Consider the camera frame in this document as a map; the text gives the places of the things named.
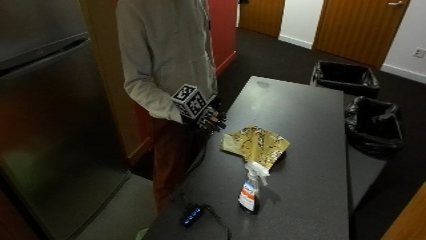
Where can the white wall outlet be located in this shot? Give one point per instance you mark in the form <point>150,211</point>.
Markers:
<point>420,52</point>

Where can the clear spray bottle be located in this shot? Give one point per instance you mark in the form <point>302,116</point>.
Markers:
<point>251,190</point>

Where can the black lined rectangular bin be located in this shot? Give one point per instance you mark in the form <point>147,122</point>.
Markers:
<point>347,77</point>

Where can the yellow patterned cloth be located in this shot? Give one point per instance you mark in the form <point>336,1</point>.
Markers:
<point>256,144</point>

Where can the the person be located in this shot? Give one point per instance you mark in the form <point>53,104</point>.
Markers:
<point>164,50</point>

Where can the black hub with blue lights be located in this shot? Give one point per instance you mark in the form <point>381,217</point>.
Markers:
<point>192,216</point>

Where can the white marker cube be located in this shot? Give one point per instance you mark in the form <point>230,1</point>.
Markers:
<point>191,100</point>

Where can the stainless steel refrigerator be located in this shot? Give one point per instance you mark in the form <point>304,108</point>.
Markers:
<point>49,116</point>

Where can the black lined round bin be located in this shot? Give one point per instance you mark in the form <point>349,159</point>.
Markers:
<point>373,126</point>

